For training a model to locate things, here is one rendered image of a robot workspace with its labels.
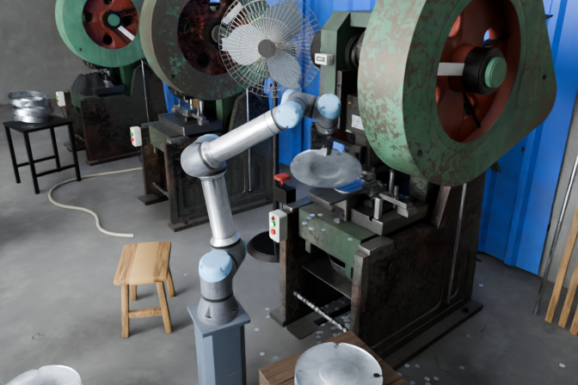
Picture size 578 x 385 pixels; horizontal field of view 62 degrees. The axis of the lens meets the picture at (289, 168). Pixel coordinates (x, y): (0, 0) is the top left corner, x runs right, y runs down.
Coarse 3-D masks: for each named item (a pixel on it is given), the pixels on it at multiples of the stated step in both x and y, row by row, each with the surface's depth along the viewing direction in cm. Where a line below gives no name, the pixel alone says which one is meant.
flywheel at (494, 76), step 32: (480, 0) 162; (480, 32) 167; (512, 32) 177; (448, 64) 152; (480, 64) 153; (512, 64) 182; (448, 96) 166; (480, 96) 179; (448, 128) 171; (480, 128) 183
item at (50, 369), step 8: (40, 368) 181; (48, 368) 181; (56, 368) 181; (64, 368) 181; (24, 376) 177; (32, 376) 177; (40, 376) 177; (48, 376) 177; (56, 376) 177; (64, 376) 177; (72, 376) 177; (8, 384) 174; (16, 384) 174; (24, 384) 174; (32, 384) 174; (40, 384) 173; (48, 384) 173; (56, 384) 174; (64, 384) 174; (72, 384) 174; (80, 384) 174
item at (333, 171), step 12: (300, 156) 188; (312, 156) 187; (324, 156) 187; (336, 156) 186; (348, 156) 186; (300, 168) 195; (312, 168) 196; (324, 168) 195; (336, 168) 194; (348, 168) 193; (360, 168) 192; (300, 180) 203; (312, 180) 202; (324, 180) 202; (336, 180) 201; (348, 180) 200
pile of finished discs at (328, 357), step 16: (304, 352) 168; (320, 352) 168; (336, 352) 168; (352, 352) 168; (304, 368) 161; (320, 368) 161; (336, 368) 161; (352, 368) 161; (368, 368) 161; (304, 384) 155; (320, 384) 155; (336, 384) 154; (352, 384) 155; (368, 384) 155
